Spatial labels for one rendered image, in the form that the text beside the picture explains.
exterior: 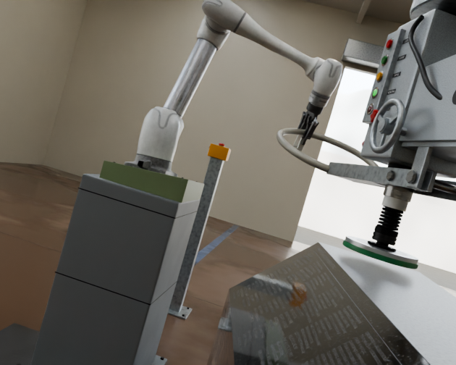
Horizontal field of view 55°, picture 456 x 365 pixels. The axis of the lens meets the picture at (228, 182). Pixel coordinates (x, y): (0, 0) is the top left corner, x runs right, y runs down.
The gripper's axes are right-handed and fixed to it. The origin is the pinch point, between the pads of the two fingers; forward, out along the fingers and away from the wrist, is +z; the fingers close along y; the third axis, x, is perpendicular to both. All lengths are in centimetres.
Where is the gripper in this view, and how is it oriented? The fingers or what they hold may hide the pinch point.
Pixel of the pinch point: (300, 142)
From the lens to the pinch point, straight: 220.3
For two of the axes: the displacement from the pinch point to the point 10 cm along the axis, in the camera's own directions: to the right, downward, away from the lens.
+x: 9.1, 1.4, 3.9
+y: 2.7, 5.1, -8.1
